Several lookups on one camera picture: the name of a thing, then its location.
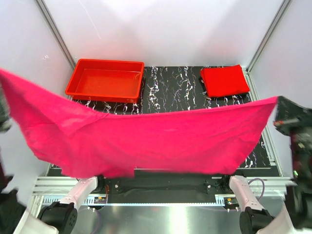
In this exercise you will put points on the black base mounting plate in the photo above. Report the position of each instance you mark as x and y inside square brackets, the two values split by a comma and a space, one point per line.
[152, 180]

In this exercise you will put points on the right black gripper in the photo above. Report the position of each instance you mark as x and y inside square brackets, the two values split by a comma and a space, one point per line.
[284, 113]

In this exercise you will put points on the folded red t shirt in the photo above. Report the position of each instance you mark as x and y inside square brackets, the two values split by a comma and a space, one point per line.
[224, 81]

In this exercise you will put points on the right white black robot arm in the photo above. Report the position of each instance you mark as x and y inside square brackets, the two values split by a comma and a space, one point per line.
[295, 216]

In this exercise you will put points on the black marble pattern mat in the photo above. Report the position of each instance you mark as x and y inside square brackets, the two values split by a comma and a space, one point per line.
[168, 89]

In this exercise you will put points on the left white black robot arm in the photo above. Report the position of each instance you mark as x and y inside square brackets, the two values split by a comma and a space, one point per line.
[59, 218]

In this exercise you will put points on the red plastic bin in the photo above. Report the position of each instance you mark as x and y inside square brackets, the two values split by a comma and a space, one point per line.
[106, 80]

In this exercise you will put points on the pink t shirt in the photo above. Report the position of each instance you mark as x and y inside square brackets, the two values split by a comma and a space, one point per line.
[85, 143]

